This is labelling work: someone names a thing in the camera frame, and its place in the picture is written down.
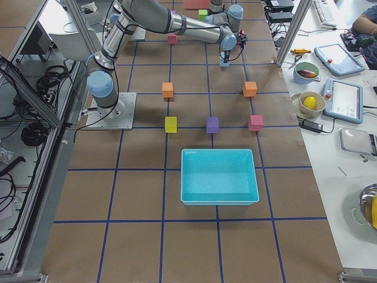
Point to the green bowl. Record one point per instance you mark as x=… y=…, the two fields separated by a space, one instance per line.
x=304 y=66

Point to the white keyboard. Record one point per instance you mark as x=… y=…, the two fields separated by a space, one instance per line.
x=324 y=14

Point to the pink foam block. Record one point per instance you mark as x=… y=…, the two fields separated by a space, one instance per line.
x=172 y=39
x=255 y=123

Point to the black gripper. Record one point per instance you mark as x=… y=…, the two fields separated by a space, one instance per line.
x=225 y=55

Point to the metal bowl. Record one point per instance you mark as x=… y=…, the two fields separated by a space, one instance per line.
x=365 y=213

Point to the yellow tool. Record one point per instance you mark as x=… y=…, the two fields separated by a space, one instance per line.
x=300 y=51

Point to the yellow lemon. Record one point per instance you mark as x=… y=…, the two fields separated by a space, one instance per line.
x=309 y=102

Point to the light blue foam block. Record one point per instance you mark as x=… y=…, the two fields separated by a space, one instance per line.
x=223 y=63

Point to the beige bowl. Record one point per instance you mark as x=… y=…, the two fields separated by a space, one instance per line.
x=320 y=104

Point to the black power adapter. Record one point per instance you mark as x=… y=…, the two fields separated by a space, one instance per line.
x=311 y=126

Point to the blue teach pendant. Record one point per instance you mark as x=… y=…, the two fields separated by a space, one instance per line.
x=343 y=101
x=338 y=59

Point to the red foam block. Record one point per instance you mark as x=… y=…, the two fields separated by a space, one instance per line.
x=196 y=4

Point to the red fruit in bowl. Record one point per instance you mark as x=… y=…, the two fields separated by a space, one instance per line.
x=307 y=74

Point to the grey kitchen scale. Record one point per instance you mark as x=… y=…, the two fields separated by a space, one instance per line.
x=358 y=141

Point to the yellow foam block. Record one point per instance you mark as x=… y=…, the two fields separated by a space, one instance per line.
x=170 y=124

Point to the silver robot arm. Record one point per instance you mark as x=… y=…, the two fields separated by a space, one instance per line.
x=131 y=21

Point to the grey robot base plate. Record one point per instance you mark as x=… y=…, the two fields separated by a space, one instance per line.
x=122 y=117

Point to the green foam block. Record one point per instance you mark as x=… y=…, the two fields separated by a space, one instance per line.
x=202 y=13

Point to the turquoise plastic bin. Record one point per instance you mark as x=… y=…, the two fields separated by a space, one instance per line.
x=218 y=177

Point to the orange foam block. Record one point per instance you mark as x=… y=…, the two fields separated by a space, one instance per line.
x=167 y=90
x=249 y=89

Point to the scissors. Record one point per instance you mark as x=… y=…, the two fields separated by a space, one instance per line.
x=296 y=59

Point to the person's forearm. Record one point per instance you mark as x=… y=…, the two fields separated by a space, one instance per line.
x=366 y=23

